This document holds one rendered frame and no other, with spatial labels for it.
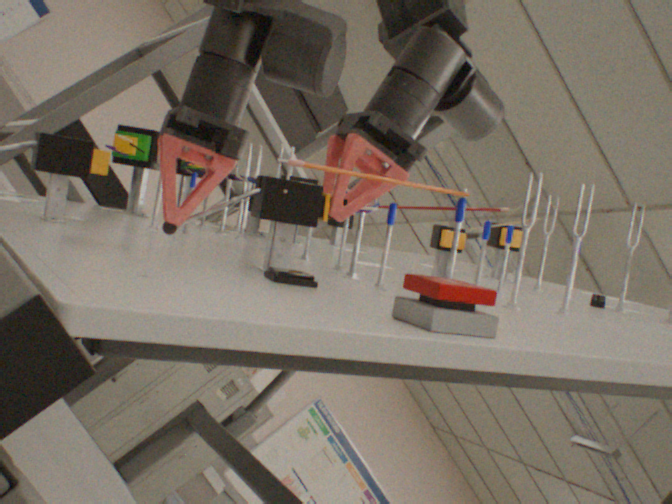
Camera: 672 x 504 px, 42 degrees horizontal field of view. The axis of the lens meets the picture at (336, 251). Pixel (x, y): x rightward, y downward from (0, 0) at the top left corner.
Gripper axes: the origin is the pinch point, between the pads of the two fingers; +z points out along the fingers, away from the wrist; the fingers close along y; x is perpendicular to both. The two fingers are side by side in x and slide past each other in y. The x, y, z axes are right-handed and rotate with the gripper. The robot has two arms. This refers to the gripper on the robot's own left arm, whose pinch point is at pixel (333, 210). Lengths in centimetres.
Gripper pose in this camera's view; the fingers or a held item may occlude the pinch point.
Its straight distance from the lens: 85.4
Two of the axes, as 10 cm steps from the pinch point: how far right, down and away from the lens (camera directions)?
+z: -5.4, 8.4, -0.7
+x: -7.9, -5.4, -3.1
